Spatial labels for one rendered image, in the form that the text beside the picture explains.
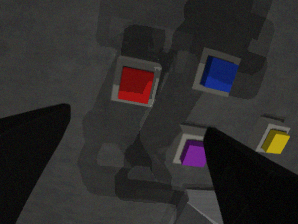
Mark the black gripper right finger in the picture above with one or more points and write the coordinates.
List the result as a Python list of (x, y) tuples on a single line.
[(250, 188)]

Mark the yellow button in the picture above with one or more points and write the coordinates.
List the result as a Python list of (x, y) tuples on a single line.
[(269, 136)]

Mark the blue button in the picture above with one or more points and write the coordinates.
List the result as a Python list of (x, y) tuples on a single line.
[(212, 71)]

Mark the red button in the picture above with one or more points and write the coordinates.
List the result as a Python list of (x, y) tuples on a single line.
[(136, 81)]

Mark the purple button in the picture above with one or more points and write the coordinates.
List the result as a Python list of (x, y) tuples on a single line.
[(188, 147)]

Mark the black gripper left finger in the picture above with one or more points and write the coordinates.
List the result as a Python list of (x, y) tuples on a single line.
[(27, 143)]

